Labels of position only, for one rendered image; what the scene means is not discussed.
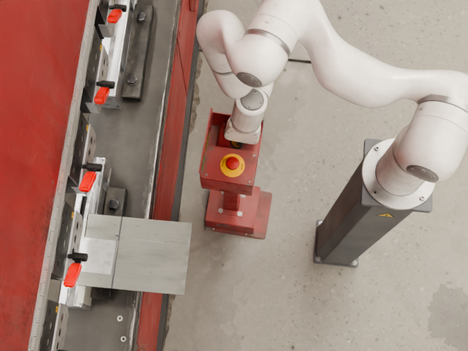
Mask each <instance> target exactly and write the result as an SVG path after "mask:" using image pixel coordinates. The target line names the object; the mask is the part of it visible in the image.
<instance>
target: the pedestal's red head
mask: <svg viewBox="0 0 468 351"><path fill-rule="evenodd" d="M211 115H212V118H213V120H212V128H211V132H210V133H209V126H210V119H211ZM231 115H232V114H223V113H219V112H213V111H212V108H210V115H209V119H208V126H207V130H206V133H205V141H204V144H203V151H202V155H201V162H200V166H199V170H198V172H199V173H200V181H201V187H202V188H204V189H212V190H217V191H221V192H229V193H234V194H242V195H247V196H252V194H253V189H254V181H255V177H256V169H257V163H258V156H259V151H260V143H261V139H262V132H263V122H264V120H262V121H261V130H260V137H259V140H258V143H257V144H248V143H243V144H242V147H241V148H239V149H235V148H233V147H232V145H231V143H230V140H228V139H226V138H225V137H224V130H225V129H226V124H227V122H228V119H229V118H230V117H231ZM208 133H209V136H210V139H209V143H208V149H207V153H205V164H204V168H203V173H202V170H201V167H202V163H203V156H204V152H205V145H206V141H207V137H208ZM229 154H236V155H239V156H240V157H241V158H242V159H243V160H244V165H245V166H244V171H243V172H242V173H241V174H240V175H239V176H237V177H228V176H227V175H225V174H224V173H223V172H222V170H221V166H220V165H221V161H222V159H223V158H224V157H225V156H226V155H229Z"/></svg>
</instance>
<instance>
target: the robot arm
mask: <svg viewBox="0 0 468 351"><path fill-rule="evenodd" d="M196 37H197V40H198V43H199V45H200V48H201V50H202V52H203V54H204V56H205V58H206V60H207V62H208V65H209V66H210V69H211V71H212V73H213V75H214V77H215V79H216V80H217V83H218V85H219V87H220V88H221V90H222V91H223V92H224V93H225V94H226V95H227V96H228V97H230V98H233V99H235V104H234V107H233V112H232V115H231V117H230V118H229V119H228V122H227V124H226V129H225V130H224V137H225V138H226V139H228V140H230V141H234V142H237V145H236V146H239V144H240V146H242V144H243V143H248V144H257V143H258V140H259V137H260V130H261V121H262V119H263V116H264V113H265V110H266V108H267V102H268V100H269V98H270V95H271V93H272V89H273V86H274V80H275V79H276V78H277V77H278V76H279V75H280V74H281V72H282V70H283V68H284V66H285V65H286V63H287V61H288V59H289V57H290V55H291V53H292V51H293V49H294V47H295V45H296V43H297V42H299V43H301V44H302V45H303V46H304V47H305V48H306V50H307V52H308V54H309V57H310V60H311V64H312V67H313V71H314V74H315V77H316V79H317V80H318V82H319V83H320V85H322V86H323V87H324V88H325V89H327V90H328V91H329V92H331V93H333V94H335V95H337V96H339V97H340V98H343V99H344V100H347V101H348V102H351V103H353V104H356V105H358V106H360V107H365V108H371V109H375V108H381V107H385V106H387V105H390V104H392V103H394V102H396V101H398V100H401V99H409V100H413V101H415V102H416V103H417V104H418V107H417V108H416V111H415V113H414V116H413V118H412V121H411V123H410V124H409V125H407V126H405V127H404V128H403V129H402V130H401V131H400V133H399V134H398V136H397V137H396V138H395V139H387V140H385V141H381V142H379V143H378V144H376V145H375V146H373V147H372V148H371V149H370V150H369V152H368V153H367V155H366V156H365V158H364V161H363V164H362V168H361V177H362V180H363V184H364V187H365V189H366V191H367V192H368V194H369V195H370V196H371V197H372V198H373V199H374V200H375V201H376V202H378V203H379V204H380V205H383V206H384V207H386V208H390V209H393V210H409V209H412V208H415V207H417V206H419V205H421V204H422V203H423V202H424V201H426V200H427V199H428V197H429V196H430V195H431V194H432V191H433V189H434V188H435V183H439V182H444V181H446V180H448V179H449V178H450V177H451V176H452V175H453V174H454V173H455V172H456V170H457V169H458V167H459V165H460V163H461V161H462V158H463V156H464V154H465V151H466V149H467V146H468V75H467V74H465V73H463V72H459V71H455V70H413V69H407V68H399V67H396V66H392V65H389V64H387V63H384V62H381V61H379V60H377V59H376V58H374V57H372V56H370V55H368V54H366V53H365V52H363V51H361V50H359V49H357V48H356V47H353V46H352V45H350V44H349V43H347V42H346V41H344V40H343V39H342V38H341V37H340V36H339V35H338V34H337V32H336V31H335V30H334V28H333V26H332V25H331V23H330V21H329V19H328V17H327V15H326V13H325V10H324V8H323V7H322V4H321V3H320V1H319V0H263V1H262V2H261V4H260V5H259V7H258V10H257V11H256V13H255V15H254V17H253V19H252V21H251V23H250V24H249V26H248V28H247V30H246V32H245V30H244V27H243V24H242V23H241V21H240V19H239V18H238V17H237V16H236V15H235V14H234V13H232V12H230V11H228V10H213V11H210V12H208V13H206V14H204V15H203V16H202V17H201V18H200V19H199V21H198V24H197V26H196Z"/></svg>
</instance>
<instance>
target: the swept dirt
mask: <svg viewBox="0 0 468 351"><path fill-rule="evenodd" d="M208 2H209V0H205V3H204V9H203V14H206V13H207V6H208ZM202 64H203V61H202V58H201V55H200V52H199V51H198V61H197V67H196V79H195V85H194V96H193V102H192V113H191V120H190V126H189V134H190V133H191V132H192V131H193V129H194V125H195V120H196V117H197V113H196V108H197V106H198V105H199V104H200V98H199V96H198V93H199V87H198V85H197V83H196V80H197V79H198V77H199V76H200V74H201V66H202ZM180 220H181V214H179V220H178V222H180ZM175 297H176V295H172V294H170V295H169V307H168V313H167V319H166V331H165V337H164V346H165V340H166V336H167V334H168V332H169V320H170V317H171V308H172V303H173V301H174V299H175ZM163 351H164V348H163Z"/></svg>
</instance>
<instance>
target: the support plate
mask: <svg viewBox="0 0 468 351"><path fill-rule="evenodd" d="M120 221H121V217H117V216H109V215H101V214H88V222H87V227H86V235H85V237H90V238H97V239H103V240H115V241H116V240H117V239H118V237H117V236H116V235H118V234H119V229H120ZM191 234H192V223H185V222H177V221H162V220H154V219H140V218H131V217H123V221H122V226H121V231H120V240H119V245H118V255H117V260H116V269H115V274H114V284H113V288H112V289H119V290H133V291H141V292H150V293H164V294H172V295H185V284H186V277H187V265H188V259H189V247H190V240H191ZM112 277H113V275H110V274H98V273H92V272H80V275H79V278H78V283H77V285H78V286H90V287H97V288H111V282H112Z"/></svg>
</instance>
